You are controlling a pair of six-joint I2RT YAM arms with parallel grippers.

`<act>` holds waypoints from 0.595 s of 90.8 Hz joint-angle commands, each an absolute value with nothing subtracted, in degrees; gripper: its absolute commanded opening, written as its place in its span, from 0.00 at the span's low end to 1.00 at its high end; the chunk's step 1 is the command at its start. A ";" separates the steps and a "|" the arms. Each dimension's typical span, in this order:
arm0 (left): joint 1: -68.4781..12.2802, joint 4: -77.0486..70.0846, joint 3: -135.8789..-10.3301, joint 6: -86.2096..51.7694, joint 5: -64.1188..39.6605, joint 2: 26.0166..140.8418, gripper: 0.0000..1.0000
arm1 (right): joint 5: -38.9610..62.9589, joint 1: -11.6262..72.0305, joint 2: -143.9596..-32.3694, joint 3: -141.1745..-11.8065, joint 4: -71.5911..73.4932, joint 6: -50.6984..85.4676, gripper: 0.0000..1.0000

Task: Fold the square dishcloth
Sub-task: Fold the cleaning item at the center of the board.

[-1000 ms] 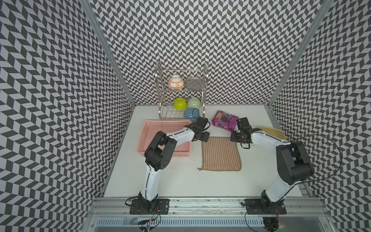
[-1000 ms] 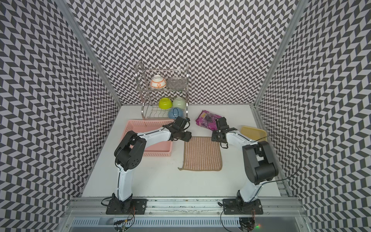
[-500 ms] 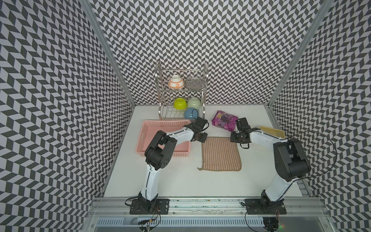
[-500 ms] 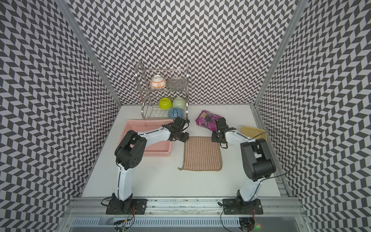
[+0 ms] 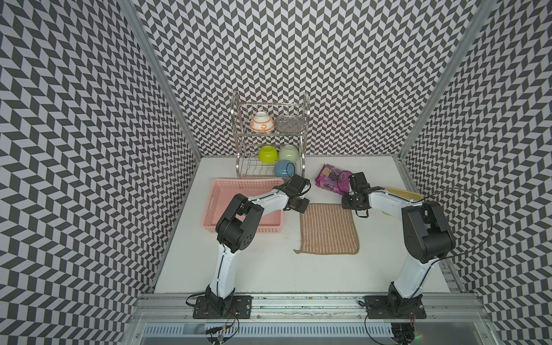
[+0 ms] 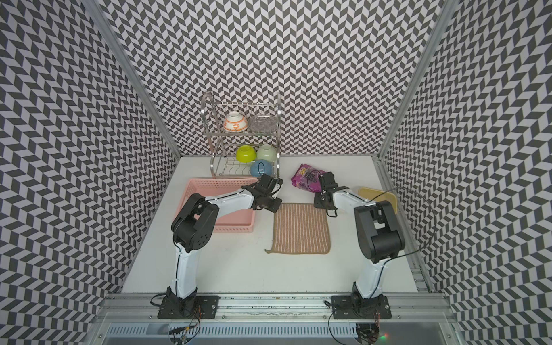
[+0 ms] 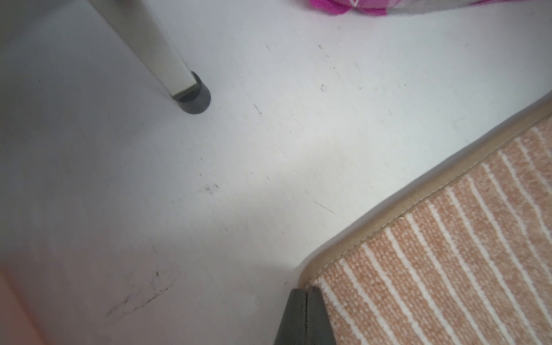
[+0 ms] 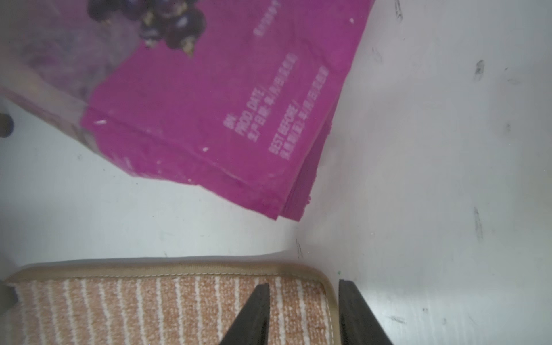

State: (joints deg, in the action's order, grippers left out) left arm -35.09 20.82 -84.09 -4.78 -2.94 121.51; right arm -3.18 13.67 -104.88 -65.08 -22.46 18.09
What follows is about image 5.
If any striped brown square dishcloth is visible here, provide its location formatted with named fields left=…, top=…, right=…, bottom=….
left=294, top=204, right=360, bottom=255

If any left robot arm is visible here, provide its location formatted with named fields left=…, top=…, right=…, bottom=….
left=205, top=174, right=311, bottom=303

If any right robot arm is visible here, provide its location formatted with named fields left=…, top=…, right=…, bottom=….
left=342, top=172, right=456, bottom=317

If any blue bowl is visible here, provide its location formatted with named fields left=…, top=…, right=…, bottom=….
left=273, top=160, right=296, bottom=178

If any pale green bowl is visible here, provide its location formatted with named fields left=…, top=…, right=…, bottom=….
left=278, top=145, right=300, bottom=163

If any magenta snack bag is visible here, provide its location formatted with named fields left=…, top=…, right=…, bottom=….
left=315, top=164, right=352, bottom=195

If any lime green bowl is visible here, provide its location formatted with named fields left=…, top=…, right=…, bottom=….
left=258, top=145, right=279, bottom=164

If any yellow plastic tray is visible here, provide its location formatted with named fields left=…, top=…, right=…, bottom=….
left=381, top=187, right=423, bottom=219

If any metal two-tier dish rack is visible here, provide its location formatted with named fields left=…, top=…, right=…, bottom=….
left=230, top=91, right=311, bottom=179

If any white orange patterned bowl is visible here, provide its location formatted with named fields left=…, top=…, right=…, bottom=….
left=250, top=112, right=275, bottom=133

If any pink perforated plastic basket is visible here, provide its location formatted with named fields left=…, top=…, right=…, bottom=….
left=201, top=178, right=285, bottom=234

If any aluminium front rail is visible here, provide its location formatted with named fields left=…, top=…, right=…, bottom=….
left=129, top=293, right=491, bottom=323

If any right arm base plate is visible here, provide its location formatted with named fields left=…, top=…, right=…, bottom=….
left=363, top=295, right=427, bottom=320

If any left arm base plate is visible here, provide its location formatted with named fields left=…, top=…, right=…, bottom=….
left=193, top=295, right=253, bottom=320

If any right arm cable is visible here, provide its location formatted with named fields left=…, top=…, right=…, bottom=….
left=422, top=185, right=494, bottom=264

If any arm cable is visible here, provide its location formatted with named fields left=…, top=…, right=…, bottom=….
left=185, top=292, right=241, bottom=345
left=422, top=185, right=494, bottom=264

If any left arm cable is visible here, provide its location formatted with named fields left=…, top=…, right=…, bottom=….
left=185, top=292, right=241, bottom=345

